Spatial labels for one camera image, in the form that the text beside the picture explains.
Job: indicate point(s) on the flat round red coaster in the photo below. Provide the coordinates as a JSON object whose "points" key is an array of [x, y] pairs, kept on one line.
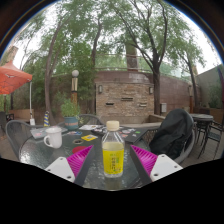
{"points": [[77, 149]]}

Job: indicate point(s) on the wall lantern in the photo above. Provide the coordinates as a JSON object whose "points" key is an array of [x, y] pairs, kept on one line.
{"points": [[100, 89], [151, 90]]}

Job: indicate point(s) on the grey wall utility box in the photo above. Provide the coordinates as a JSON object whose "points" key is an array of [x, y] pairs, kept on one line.
{"points": [[163, 107]]}

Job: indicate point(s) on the clear bottle with yellow label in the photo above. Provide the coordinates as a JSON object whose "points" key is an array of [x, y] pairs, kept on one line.
{"points": [[113, 160]]}

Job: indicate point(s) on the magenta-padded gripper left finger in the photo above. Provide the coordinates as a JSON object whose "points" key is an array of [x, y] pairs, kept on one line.
{"points": [[60, 168]]}

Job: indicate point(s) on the grey mesh patio chair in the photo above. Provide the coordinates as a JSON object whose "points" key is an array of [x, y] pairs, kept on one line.
{"points": [[90, 118], [188, 155], [16, 133]]}

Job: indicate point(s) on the black backpack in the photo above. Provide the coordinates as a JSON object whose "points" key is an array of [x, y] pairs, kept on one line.
{"points": [[173, 133]]}

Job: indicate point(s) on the dark round patio table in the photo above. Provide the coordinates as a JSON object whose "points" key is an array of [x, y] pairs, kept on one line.
{"points": [[201, 117]]}

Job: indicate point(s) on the dark metal patio chair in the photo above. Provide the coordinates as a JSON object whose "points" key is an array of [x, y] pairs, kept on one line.
{"points": [[213, 135]]}

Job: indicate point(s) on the green plant in blue pot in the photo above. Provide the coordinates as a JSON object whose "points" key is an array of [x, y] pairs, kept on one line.
{"points": [[70, 111]]}

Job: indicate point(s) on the white ceramic mug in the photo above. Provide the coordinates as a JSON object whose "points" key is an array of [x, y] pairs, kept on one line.
{"points": [[55, 138]]}

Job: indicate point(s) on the orange canopy tent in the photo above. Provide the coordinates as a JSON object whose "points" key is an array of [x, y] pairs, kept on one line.
{"points": [[13, 78]]}

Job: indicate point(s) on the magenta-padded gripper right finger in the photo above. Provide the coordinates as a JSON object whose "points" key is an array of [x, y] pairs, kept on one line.
{"points": [[165, 166]]}

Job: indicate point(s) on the yellow blue striped cone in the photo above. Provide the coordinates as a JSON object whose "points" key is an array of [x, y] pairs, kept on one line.
{"points": [[46, 120]]}

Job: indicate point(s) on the grey laptop with stickers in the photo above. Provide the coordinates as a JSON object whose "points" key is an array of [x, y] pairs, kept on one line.
{"points": [[41, 132]]}

